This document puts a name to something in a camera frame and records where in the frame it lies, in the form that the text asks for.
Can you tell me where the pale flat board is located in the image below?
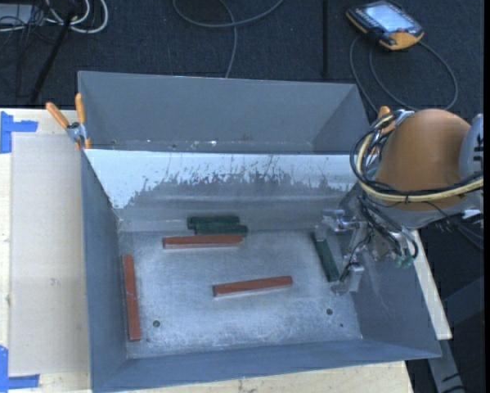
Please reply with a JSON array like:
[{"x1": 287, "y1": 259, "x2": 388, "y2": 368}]
[{"x1": 7, "y1": 132, "x2": 91, "y2": 378}]

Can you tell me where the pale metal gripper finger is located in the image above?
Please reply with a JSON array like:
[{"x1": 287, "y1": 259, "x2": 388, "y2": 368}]
[
  {"x1": 330, "y1": 263, "x2": 366, "y2": 296},
  {"x1": 313, "y1": 209, "x2": 354, "y2": 242}
]

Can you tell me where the dark green flat block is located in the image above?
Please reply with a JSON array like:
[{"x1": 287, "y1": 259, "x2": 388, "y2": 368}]
[
  {"x1": 194, "y1": 224, "x2": 249, "y2": 237},
  {"x1": 311, "y1": 232, "x2": 341, "y2": 283},
  {"x1": 187, "y1": 215, "x2": 241, "y2": 229}
]

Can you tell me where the grey metal bin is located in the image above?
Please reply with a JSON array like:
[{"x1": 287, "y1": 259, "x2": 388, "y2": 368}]
[{"x1": 77, "y1": 70, "x2": 443, "y2": 393}]

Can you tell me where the red-brown flat block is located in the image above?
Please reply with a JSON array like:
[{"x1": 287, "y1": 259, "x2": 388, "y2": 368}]
[
  {"x1": 121, "y1": 254, "x2": 143, "y2": 342},
  {"x1": 211, "y1": 275, "x2": 294, "y2": 299},
  {"x1": 162, "y1": 233, "x2": 244, "y2": 251}
]

